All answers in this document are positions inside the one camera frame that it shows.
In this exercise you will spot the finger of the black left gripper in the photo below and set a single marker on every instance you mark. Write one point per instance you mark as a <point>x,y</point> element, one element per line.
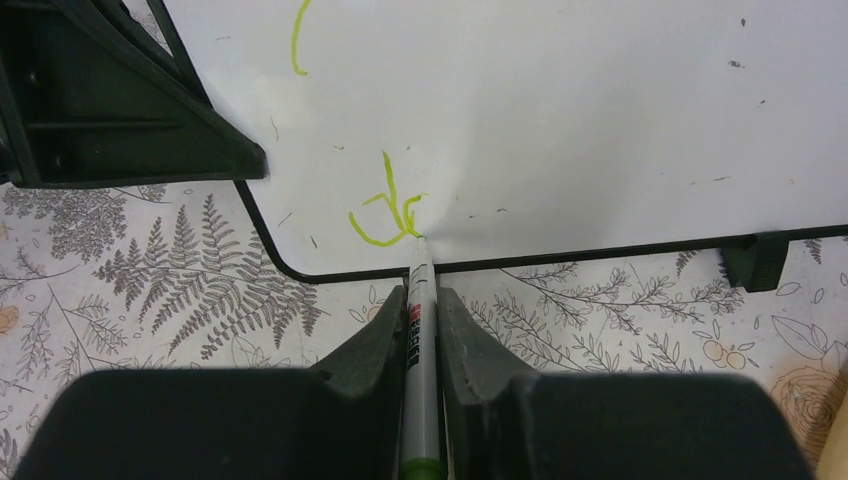
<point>89,99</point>

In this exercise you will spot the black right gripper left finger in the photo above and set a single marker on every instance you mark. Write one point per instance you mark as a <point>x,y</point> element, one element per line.
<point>338,419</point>

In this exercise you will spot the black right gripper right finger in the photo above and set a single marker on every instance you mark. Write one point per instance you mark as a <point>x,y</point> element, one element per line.
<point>506,420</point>

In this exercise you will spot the white marker pen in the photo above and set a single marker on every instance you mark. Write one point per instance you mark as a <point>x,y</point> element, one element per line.
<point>421,438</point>

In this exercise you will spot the small black-framed whiteboard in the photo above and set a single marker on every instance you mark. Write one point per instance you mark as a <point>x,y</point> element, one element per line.
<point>518,133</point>

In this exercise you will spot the floral patterned table mat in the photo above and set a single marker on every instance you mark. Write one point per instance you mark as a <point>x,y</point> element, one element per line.
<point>176,277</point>

